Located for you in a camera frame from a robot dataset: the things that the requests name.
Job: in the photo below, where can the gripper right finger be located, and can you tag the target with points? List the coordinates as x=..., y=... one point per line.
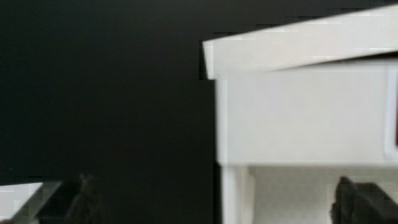
x=363, y=204

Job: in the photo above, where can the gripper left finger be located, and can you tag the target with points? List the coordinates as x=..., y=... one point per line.
x=73, y=207

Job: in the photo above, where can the white drawer cabinet box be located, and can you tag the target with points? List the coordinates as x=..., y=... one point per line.
x=306, y=89

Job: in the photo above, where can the white drawer middle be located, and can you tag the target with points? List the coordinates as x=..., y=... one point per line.
x=23, y=198

